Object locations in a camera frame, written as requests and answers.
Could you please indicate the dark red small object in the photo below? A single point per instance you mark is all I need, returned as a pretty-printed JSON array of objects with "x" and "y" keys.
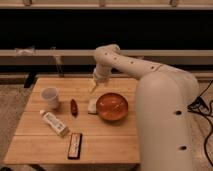
[{"x": 74, "y": 108}]

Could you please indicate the white tube bottle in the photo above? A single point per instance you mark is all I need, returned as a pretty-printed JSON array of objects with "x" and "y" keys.
[{"x": 57, "y": 126}]

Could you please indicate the white paper cup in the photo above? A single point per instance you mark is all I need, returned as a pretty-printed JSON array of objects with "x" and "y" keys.
[{"x": 51, "y": 96}]

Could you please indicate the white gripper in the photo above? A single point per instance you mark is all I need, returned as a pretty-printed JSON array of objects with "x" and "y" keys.
[{"x": 100, "y": 75}]

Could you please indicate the orange ceramic bowl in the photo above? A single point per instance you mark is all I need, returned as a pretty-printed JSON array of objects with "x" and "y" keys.
[{"x": 112, "y": 107}]

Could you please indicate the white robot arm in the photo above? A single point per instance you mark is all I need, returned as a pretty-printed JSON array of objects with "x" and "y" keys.
[{"x": 162, "y": 96}]

